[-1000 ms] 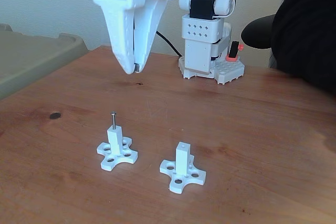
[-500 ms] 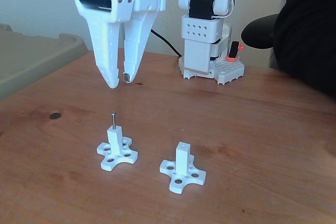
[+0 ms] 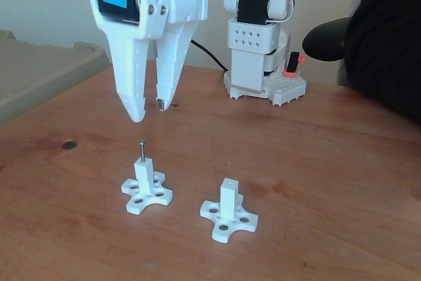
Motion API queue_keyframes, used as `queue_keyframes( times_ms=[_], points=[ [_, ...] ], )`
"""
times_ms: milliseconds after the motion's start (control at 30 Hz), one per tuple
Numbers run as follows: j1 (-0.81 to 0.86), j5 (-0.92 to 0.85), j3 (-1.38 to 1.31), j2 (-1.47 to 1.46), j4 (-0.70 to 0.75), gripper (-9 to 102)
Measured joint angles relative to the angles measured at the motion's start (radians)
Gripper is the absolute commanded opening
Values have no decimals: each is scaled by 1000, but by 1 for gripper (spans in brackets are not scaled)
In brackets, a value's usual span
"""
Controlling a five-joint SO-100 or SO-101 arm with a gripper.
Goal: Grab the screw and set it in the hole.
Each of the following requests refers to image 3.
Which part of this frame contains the orange and black table clamp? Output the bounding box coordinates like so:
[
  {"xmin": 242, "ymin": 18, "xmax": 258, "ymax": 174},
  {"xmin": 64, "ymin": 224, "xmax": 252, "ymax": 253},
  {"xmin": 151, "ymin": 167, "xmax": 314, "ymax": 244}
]
[{"xmin": 284, "ymin": 51, "xmax": 307, "ymax": 78}]

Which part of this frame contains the black power cable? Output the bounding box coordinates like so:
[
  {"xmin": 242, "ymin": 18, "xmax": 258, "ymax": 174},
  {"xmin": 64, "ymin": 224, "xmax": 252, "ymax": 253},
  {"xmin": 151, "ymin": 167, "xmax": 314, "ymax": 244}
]
[{"xmin": 190, "ymin": 39, "xmax": 230, "ymax": 73}]

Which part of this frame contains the black office chair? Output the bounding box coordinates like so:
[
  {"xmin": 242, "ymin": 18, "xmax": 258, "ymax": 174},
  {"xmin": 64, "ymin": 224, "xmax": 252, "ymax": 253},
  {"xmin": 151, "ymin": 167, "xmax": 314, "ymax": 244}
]
[{"xmin": 301, "ymin": 16, "xmax": 353, "ymax": 63}]

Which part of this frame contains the person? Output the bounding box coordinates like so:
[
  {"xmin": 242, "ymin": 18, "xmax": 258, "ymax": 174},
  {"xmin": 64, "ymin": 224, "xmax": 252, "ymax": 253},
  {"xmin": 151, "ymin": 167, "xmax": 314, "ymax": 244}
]
[{"xmin": 343, "ymin": 0, "xmax": 421, "ymax": 126}]

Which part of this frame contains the white cross-base post stand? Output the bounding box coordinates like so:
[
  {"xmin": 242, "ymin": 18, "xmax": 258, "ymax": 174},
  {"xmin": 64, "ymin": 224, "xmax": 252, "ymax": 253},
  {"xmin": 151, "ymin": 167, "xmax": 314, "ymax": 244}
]
[
  {"xmin": 199, "ymin": 178, "xmax": 260, "ymax": 243},
  {"xmin": 120, "ymin": 158, "xmax": 174, "ymax": 215}
]

